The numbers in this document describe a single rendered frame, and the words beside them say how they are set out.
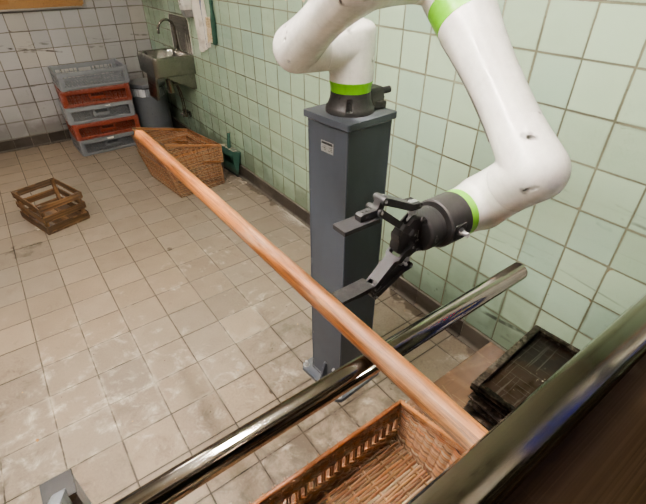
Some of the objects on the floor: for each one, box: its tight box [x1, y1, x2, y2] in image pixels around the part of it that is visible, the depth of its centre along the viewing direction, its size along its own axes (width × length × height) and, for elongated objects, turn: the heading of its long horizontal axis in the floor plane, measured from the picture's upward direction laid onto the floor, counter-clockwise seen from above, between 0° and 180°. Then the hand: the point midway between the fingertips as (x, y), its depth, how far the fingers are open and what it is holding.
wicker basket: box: [137, 148, 225, 198], centre depth 356 cm, size 49×56×28 cm
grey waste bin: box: [129, 77, 174, 139], centre depth 444 cm, size 37×37×55 cm
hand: (343, 264), depth 67 cm, fingers open, 13 cm apart
